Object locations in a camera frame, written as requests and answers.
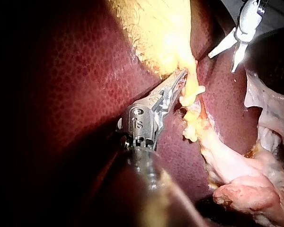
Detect dark red liver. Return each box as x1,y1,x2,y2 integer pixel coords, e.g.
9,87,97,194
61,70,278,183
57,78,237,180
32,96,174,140
11,0,284,227

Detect gallbladder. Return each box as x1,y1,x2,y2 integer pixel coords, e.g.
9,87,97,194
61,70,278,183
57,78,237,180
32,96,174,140
113,0,205,82

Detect left arm instrument jaw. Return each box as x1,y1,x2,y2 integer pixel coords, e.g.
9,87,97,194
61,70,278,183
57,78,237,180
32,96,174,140
164,67,189,92
169,73,188,107

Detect pale fatty tissue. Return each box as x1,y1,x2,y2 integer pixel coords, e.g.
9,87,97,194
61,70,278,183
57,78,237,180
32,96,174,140
243,70,284,152
198,132,284,227

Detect right arm instrument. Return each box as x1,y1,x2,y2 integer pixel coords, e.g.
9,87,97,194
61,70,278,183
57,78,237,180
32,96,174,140
235,0,269,43

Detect left arm instrument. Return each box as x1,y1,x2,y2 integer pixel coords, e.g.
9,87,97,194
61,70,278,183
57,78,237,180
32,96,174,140
115,87,174,152

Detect right arm instrument jaw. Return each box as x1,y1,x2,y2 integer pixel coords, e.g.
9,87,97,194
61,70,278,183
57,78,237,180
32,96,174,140
207,27,239,59
230,41,249,73

